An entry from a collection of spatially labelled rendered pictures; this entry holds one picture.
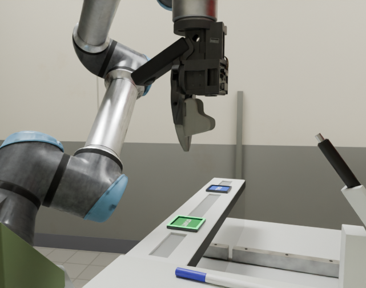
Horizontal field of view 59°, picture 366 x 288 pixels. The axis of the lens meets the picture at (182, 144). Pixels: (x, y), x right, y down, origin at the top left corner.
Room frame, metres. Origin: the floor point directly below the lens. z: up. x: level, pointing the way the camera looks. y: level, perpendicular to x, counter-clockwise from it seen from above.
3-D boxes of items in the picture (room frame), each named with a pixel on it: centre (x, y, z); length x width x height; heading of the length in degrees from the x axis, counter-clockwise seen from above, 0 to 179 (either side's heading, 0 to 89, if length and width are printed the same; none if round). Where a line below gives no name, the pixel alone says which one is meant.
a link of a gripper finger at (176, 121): (0.54, 0.00, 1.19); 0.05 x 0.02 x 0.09; 161
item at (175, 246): (0.68, -0.05, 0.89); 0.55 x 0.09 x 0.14; 161
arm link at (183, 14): (0.56, -0.02, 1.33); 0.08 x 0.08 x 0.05
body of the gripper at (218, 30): (0.55, -0.03, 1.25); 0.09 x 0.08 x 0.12; 71
